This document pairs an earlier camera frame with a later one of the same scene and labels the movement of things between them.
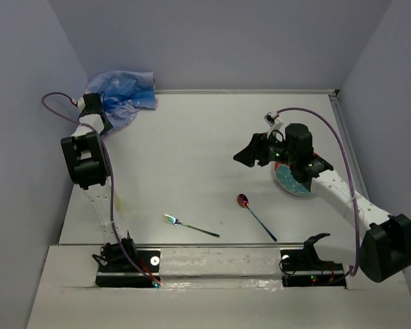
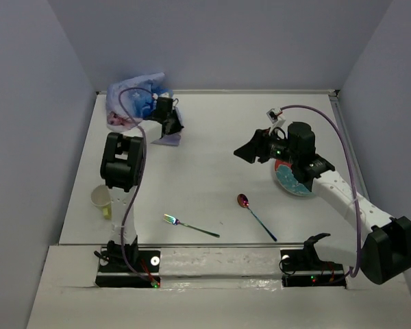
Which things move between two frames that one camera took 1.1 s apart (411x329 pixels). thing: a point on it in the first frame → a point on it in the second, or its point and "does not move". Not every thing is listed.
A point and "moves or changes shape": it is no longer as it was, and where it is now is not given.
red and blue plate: x=288 y=181 does not move
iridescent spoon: x=244 y=201 does not move
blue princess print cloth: x=124 y=94 moves or changes shape
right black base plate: x=302 y=267 does not move
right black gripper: x=255 y=150 does not move
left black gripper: x=107 y=127 → x=177 y=127
